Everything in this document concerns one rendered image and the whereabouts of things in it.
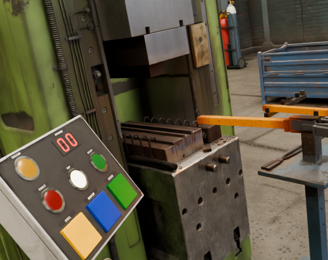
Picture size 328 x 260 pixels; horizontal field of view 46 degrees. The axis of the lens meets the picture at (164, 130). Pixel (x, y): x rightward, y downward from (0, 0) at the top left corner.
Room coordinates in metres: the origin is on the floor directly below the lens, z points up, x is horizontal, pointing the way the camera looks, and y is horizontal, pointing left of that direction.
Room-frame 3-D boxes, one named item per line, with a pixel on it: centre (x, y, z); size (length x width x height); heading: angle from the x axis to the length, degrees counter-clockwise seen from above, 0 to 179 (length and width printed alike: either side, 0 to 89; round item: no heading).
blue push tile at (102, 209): (0.82, 0.17, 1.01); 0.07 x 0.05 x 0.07; 158
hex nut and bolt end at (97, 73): (1.29, 0.19, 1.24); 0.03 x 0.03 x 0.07; 43
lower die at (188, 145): (1.46, 0.08, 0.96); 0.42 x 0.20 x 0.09; 43
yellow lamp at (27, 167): (0.76, 0.29, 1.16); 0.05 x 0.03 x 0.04; 133
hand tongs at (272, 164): (1.70, -0.64, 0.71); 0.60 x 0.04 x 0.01; 125
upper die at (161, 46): (1.46, 0.08, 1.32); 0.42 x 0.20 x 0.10; 43
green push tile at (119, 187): (0.91, 0.14, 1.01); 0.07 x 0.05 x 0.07; 158
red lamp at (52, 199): (0.74, 0.25, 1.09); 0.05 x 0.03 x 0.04; 133
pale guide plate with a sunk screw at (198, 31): (1.62, -0.21, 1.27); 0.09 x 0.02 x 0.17; 133
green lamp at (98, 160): (0.93, 0.18, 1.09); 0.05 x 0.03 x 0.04; 133
